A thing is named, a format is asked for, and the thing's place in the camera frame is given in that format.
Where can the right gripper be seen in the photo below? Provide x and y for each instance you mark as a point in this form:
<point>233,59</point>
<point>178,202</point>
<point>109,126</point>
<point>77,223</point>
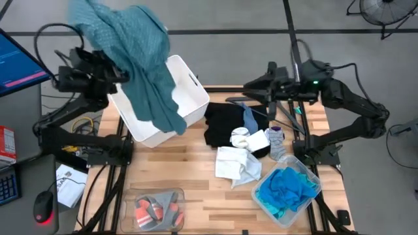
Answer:
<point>282,85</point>

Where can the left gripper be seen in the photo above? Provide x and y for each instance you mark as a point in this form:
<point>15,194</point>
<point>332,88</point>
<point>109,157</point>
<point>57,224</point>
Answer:
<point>111,73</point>

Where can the green dotted shirt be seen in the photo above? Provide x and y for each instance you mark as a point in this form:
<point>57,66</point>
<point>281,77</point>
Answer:
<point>137,65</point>

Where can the blue-grey sock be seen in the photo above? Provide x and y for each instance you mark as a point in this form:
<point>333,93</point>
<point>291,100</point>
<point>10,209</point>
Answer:
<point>250,120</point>

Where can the black cloth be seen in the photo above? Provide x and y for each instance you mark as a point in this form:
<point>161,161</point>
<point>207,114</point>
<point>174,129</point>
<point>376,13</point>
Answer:
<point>222,124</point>

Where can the grey striped sock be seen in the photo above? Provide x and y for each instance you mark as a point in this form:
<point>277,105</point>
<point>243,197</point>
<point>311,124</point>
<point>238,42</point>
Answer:
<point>277,147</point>

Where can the white cloth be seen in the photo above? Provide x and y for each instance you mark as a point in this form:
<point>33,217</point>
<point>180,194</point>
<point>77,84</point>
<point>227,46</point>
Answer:
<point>235,164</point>

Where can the blue towel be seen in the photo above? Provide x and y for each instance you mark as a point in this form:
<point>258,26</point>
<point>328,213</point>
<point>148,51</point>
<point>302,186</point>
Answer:
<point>284,189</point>

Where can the turquoise cloth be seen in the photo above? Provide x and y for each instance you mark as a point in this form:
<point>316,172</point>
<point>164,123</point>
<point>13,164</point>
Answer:
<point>274,212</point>

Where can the grey orange sock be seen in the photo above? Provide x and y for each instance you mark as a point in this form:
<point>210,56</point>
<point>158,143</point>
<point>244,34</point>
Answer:
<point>145,213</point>
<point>174,209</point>

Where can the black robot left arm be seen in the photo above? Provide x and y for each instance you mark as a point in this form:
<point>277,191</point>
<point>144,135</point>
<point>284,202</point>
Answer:
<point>81,142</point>

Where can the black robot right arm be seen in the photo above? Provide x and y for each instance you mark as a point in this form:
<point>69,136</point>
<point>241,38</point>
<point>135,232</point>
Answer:
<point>352,98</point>

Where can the black clothes hanger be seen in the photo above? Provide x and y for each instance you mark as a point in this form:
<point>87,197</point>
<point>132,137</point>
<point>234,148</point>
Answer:
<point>290,117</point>

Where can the small teal clip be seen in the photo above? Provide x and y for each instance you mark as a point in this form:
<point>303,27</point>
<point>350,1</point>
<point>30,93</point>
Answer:
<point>298,110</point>

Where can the white perforated plastic basket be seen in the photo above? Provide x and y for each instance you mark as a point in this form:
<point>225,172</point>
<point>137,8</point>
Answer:
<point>186,94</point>

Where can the monitor with blue screen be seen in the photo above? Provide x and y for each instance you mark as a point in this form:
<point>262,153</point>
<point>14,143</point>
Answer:
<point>16,65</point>

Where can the grey desk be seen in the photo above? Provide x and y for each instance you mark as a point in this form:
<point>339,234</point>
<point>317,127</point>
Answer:
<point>29,124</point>

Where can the white paper booklet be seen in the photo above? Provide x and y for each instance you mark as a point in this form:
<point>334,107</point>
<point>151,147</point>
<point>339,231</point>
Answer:
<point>70,186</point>

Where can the tall clear plastic bin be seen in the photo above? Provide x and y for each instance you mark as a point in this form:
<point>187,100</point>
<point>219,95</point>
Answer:
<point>127,196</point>

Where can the red white box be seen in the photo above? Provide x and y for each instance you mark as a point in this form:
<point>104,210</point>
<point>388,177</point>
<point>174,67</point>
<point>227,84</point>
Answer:
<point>6,143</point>

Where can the shallow clear plastic bin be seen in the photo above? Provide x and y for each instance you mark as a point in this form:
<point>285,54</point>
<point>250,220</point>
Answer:
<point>287,221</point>

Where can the black floor fan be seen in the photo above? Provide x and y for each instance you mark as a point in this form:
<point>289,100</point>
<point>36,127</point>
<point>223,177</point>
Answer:
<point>385,11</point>

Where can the black computer mouse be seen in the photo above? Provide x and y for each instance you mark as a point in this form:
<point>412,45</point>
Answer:
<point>43,205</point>

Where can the grey metal base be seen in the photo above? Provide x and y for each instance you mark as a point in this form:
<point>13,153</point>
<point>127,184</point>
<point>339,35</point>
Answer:
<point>408,127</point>

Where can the black keyboard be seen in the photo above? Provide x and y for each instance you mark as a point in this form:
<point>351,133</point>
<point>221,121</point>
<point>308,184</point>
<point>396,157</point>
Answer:
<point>6,187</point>

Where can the black aluminium table frame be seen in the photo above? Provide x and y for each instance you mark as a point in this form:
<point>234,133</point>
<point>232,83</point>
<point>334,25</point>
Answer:
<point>111,202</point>

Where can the small black bracket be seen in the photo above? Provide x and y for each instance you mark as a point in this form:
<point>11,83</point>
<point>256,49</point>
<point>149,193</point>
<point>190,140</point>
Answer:
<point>343,217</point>

